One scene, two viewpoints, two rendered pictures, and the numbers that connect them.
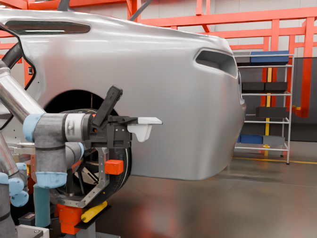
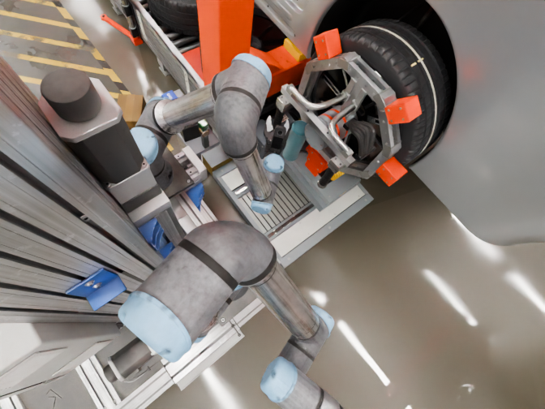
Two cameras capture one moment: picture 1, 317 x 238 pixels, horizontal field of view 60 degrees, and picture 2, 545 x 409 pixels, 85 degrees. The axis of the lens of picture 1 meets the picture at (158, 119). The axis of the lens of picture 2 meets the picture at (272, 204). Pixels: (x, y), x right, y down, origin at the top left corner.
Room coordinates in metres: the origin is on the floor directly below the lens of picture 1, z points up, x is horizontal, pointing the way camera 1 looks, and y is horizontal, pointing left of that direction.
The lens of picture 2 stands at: (0.74, 0.47, 1.90)
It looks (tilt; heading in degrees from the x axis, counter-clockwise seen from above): 67 degrees down; 15
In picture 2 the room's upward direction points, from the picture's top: 22 degrees clockwise
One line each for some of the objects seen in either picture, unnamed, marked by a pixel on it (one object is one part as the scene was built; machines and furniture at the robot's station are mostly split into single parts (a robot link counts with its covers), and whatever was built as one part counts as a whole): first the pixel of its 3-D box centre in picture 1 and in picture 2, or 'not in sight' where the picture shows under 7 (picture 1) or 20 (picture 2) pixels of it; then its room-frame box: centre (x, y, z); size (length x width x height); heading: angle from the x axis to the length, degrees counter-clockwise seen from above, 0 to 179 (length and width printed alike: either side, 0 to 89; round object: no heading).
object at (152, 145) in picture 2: not in sight; (143, 151); (0.99, 1.03, 0.98); 0.13 x 0.12 x 0.14; 21
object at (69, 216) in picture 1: (74, 215); (323, 157); (1.74, 0.56, 0.48); 0.16 x 0.12 x 0.17; 163
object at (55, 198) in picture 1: (68, 163); (342, 120); (1.70, 0.57, 0.85); 0.54 x 0.07 x 0.54; 73
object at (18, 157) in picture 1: (21, 157); (288, 101); (1.56, 0.79, 0.93); 0.09 x 0.05 x 0.05; 163
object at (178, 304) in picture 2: not in sight; (191, 307); (0.72, 0.55, 1.19); 0.15 x 0.12 x 0.55; 178
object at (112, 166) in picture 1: (114, 166); (391, 171); (1.61, 0.27, 0.85); 0.09 x 0.08 x 0.07; 73
